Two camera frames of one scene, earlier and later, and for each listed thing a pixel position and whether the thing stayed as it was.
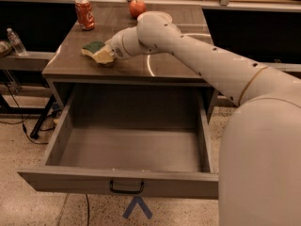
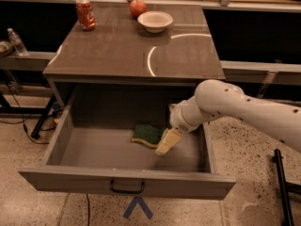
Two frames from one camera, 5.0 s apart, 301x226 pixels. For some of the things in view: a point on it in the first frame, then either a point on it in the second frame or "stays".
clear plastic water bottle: x=16 y=42 stays
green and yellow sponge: x=91 y=47 to x=147 y=134
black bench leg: x=39 y=123 stays
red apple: x=136 y=8 stays
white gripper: x=117 y=48 to x=177 y=118
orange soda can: x=85 y=13 stays
